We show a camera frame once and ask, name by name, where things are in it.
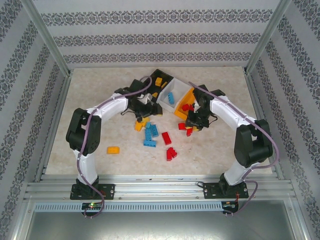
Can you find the right aluminium side rail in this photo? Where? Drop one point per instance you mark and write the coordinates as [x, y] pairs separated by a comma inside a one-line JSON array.
[[257, 97]]

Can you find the aluminium frame post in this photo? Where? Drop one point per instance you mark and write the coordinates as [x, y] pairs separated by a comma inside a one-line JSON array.
[[50, 42], [264, 42]]

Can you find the aluminium side rail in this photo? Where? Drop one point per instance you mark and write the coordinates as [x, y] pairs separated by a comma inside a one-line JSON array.
[[60, 100], [257, 97]]

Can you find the right small circuit board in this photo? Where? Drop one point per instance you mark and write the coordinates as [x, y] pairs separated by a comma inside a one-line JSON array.
[[231, 205]]

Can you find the aluminium mounting rail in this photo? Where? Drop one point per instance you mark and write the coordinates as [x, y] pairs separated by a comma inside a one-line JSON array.
[[160, 190]]

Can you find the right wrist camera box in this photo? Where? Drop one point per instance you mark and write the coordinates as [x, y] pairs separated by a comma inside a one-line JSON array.
[[197, 108]]

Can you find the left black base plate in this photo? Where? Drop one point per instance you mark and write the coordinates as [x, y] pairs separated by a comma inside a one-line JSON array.
[[108, 191]]

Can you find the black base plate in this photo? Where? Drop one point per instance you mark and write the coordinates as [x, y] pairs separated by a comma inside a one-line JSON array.
[[210, 191], [108, 191]]

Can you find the left aluminium side rail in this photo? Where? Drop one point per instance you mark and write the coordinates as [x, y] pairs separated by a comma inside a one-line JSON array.
[[60, 100]]

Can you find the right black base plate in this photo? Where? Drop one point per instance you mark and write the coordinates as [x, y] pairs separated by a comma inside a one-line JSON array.
[[210, 191]]

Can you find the left small circuit board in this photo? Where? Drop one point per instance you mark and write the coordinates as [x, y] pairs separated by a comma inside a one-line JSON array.
[[93, 205]]

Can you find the grey metal panel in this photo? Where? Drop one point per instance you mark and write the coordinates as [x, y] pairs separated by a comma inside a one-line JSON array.
[[160, 227]]

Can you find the black plastic bin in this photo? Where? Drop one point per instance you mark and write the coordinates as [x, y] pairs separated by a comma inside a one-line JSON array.
[[165, 76]]

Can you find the small circuit board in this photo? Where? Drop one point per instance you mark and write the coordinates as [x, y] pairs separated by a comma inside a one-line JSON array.
[[93, 205], [231, 205]]

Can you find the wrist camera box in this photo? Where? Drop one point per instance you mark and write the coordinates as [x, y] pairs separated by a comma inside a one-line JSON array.
[[145, 98], [197, 108]]

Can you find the white plastic bin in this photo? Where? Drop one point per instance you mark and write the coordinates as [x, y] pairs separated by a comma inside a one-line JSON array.
[[166, 106]]

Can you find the right aluminium frame post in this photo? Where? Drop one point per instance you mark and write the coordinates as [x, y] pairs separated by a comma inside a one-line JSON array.
[[264, 42]]

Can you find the yellow lego brick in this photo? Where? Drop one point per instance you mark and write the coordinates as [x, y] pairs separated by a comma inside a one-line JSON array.
[[113, 150], [144, 124], [158, 81], [164, 85], [138, 126]]

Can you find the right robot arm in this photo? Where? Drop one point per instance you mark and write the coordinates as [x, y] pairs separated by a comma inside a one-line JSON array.
[[252, 145]]

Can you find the left aluminium frame post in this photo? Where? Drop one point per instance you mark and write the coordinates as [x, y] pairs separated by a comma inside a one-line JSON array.
[[50, 42]]

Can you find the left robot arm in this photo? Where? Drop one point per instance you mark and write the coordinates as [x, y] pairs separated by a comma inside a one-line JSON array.
[[82, 130]]

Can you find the orange plastic bin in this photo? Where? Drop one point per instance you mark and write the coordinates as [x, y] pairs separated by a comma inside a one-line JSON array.
[[180, 112]]

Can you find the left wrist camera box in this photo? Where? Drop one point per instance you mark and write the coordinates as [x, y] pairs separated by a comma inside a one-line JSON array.
[[145, 98]]

